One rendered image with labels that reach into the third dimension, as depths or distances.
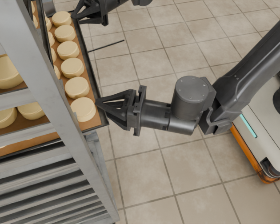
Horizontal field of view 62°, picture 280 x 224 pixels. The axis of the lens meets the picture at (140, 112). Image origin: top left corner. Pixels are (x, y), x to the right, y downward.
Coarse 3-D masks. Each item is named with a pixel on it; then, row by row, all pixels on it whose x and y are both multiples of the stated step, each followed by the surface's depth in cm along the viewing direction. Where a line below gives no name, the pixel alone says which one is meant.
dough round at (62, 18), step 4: (56, 12) 64; (60, 12) 64; (64, 12) 64; (52, 16) 63; (56, 16) 63; (60, 16) 63; (64, 16) 63; (68, 16) 62; (52, 20) 62; (56, 20) 62; (60, 20) 62; (64, 20) 62; (68, 20) 63; (56, 24) 62; (60, 24) 62; (64, 24) 62; (68, 24) 63
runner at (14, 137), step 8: (24, 128) 37; (32, 128) 38; (40, 128) 38; (48, 128) 39; (0, 136) 37; (8, 136) 37; (16, 136) 38; (24, 136) 39; (32, 136) 39; (0, 144) 38; (8, 144) 39
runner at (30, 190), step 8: (64, 176) 63; (72, 176) 63; (80, 176) 61; (32, 184) 62; (40, 184) 62; (48, 184) 62; (56, 184) 60; (64, 184) 62; (8, 192) 61; (16, 192) 61; (24, 192) 58; (32, 192) 59; (40, 192) 61; (0, 200) 57; (8, 200) 58
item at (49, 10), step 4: (52, 0) 66; (44, 4) 64; (48, 4) 64; (52, 4) 65; (44, 8) 65; (48, 8) 65; (52, 8) 66; (48, 12) 66; (52, 12) 66; (92, 132) 127; (96, 132) 131; (96, 140) 136
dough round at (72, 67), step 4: (68, 60) 54; (72, 60) 54; (76, 60) 54; (80, 60) 54; (64, 64) 53; (68, 64) 53; (72, 64) 53; (76, 64) 53; (80, 64) 53; (64, 68) 53; (68, 68) 52; (72, 68) 52; (76, 68) 52; (80, 68) 53; (64, 72) 52; (68, 72) 52; (72, 72) 52; (76, 72) 52; (80, 72) 53; (68, 76) 53; (72, 76) 53; (76, 76) 53
